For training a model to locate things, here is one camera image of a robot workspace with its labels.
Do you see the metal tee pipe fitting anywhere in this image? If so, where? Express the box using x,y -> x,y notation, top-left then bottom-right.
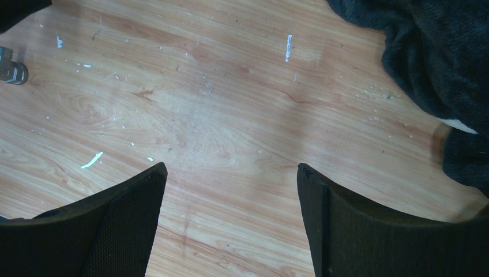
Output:
0,46 -> 29,85

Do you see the black floral plush blanket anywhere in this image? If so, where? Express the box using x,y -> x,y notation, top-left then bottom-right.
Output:
328,1 -> 488,194

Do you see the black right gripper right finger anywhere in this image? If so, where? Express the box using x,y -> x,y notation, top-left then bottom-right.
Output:
297,163 -> 488,276

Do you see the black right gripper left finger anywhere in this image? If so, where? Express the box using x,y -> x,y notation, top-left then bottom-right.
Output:
1,162 -> 168,276

